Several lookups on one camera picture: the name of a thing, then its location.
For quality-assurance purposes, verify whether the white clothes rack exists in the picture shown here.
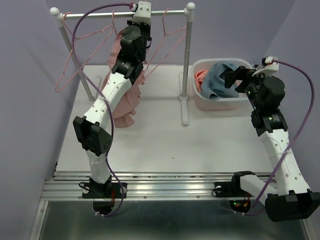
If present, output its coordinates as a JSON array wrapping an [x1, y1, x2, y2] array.
[[49, 2, 196, 126]]

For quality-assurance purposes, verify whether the coral pink skirt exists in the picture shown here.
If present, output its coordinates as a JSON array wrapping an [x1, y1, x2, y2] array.
[[194, 70, 208, 93]]

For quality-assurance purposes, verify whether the aluminium rail frame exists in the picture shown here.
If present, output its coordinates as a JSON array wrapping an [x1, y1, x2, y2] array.
[[29, 63, 318, 240]]

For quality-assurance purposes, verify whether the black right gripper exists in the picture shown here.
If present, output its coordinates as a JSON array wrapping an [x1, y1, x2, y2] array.
[[223, 66, 271, 110]]

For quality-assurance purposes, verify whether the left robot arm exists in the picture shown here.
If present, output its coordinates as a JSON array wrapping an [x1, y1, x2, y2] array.
[[73, 20, 152, 197]]

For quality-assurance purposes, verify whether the blue denim skirt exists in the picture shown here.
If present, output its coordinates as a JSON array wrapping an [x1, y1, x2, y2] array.
[[198, 61, 240, 100]]

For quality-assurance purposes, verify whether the pink dress hanger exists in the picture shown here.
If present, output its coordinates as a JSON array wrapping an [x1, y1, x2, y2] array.
[[111, 10, 118, 38]]

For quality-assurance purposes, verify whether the empty pink wire hanger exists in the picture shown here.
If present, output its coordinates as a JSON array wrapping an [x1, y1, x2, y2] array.
[[54, 12, 116, 99]]

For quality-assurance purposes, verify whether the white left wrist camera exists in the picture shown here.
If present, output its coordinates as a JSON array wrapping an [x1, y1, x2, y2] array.
[[131, 1, 152, 26]]

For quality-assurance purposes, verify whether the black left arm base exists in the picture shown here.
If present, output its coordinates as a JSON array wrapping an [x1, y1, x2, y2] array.
[[78, 178, 128, 218]]

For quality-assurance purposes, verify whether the white plastic basin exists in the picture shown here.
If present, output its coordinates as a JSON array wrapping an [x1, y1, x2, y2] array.
[[190, 58, 253, 111]]

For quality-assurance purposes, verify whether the pink skirt hanger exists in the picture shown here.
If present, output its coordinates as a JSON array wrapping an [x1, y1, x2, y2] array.
[[141, 7, 189, 85]]

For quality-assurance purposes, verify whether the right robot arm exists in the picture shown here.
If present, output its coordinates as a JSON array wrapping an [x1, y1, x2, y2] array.
[[215, 66, 320, 222]]

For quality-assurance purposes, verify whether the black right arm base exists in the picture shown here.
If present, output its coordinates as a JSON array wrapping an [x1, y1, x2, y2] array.
[[211, 181, 252, 215]]

